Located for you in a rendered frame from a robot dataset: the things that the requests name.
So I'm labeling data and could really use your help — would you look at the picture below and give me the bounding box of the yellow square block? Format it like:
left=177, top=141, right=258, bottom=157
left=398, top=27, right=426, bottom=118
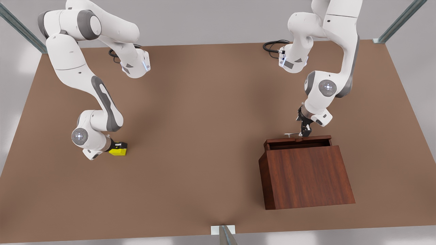
left=109, top=142, right=128, bottom=157

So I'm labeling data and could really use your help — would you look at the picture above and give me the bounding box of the silver frame post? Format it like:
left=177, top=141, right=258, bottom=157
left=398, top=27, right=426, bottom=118
left=372, top=0, right=428, bottom=44
left=0, top=3, right=48, bottom=54
left=211, top=224, right=238, bottom=245

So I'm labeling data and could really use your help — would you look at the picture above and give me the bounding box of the dark wooden cabinet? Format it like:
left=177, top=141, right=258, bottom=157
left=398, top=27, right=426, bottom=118
left=259, top=142, right=356, bottom=210

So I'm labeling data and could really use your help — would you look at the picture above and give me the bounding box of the wooden drawer with silver handle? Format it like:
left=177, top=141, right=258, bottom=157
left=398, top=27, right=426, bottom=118
left=264, top=133, right=332, bottom=151

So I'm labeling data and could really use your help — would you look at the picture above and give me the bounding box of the black cable loop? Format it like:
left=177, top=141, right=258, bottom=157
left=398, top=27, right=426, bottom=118
left=263, top=40, right=291, bottom=59
left=109, top=44, right=142, bottom=64

